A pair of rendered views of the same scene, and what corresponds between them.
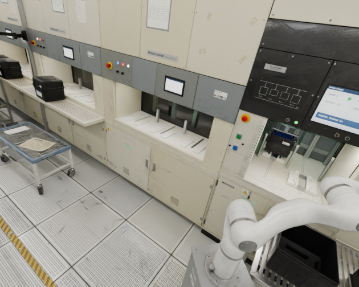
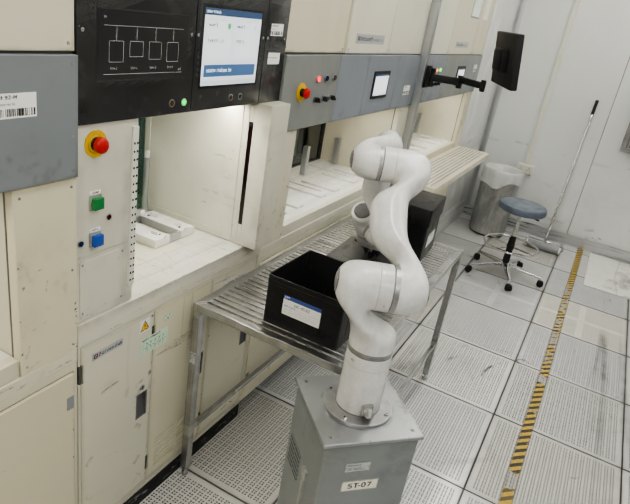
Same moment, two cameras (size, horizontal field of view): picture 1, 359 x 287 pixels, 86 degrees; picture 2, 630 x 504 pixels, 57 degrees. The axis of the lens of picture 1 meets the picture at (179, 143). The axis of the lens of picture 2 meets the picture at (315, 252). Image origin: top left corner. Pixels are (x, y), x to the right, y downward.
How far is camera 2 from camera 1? 128 cm
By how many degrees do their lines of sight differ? 82
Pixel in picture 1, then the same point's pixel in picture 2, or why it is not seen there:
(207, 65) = not seen: outside the picture
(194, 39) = not seen: outside the picture
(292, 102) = (170, 61)
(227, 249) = (391, 342)
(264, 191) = (174, 284)
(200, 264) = (359, 434)
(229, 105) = (53, 127)
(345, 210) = (422, 168)
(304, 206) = (401, 197)
